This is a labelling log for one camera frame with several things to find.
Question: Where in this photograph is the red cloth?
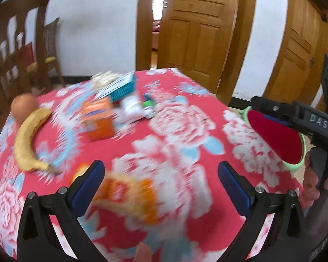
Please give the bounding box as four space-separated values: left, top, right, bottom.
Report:
22 42 34 66

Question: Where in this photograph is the yellow banana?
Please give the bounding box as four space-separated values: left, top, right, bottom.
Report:
14 108 59 174

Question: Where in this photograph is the orange carton box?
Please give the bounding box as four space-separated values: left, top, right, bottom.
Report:
80 97 116 140

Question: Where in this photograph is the white packet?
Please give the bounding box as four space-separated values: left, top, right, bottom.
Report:
120 97 147 124

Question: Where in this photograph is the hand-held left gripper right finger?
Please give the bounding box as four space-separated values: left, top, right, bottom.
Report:
218 161 315 262

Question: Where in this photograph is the person's right hand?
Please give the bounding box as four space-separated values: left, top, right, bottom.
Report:
301 149 328 210

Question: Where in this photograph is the open wooden door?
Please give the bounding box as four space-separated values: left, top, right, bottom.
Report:
157 0 239 93

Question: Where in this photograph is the wooden chair with yellow cushion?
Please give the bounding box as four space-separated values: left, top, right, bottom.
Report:
27 18 65 86

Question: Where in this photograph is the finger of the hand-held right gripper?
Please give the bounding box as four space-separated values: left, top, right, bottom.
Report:
264 114 315 140
251 95 297 116

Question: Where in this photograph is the white foam net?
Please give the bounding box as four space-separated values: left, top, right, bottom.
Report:
91 72 119 89

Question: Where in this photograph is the large wooden chair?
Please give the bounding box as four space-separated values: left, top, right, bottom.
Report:
0 0 56 121

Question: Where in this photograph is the red floral tablecloth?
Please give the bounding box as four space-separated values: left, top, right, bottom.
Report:
0 68 304 262

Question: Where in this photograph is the closed wooden door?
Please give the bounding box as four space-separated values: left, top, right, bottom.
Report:
270 0 328 110

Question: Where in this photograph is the red yellow apple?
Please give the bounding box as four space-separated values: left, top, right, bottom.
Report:
11 93 39 124

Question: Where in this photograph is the pink sofa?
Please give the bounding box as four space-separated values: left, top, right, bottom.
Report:
152 23 162 51

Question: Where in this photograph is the teal white carton box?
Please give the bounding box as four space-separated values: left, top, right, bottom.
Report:
97 71 137 103

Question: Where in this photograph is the wooden door frame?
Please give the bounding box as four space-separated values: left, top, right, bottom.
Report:
262 0 328 112
136 0 257 105

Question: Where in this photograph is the orange snack packet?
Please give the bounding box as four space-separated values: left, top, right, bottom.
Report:
71 164 160 226

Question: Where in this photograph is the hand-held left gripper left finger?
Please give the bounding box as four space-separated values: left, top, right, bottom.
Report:
17 160 106 262

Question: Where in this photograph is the small green white bottle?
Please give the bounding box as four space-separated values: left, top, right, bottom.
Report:
141 93 157 120

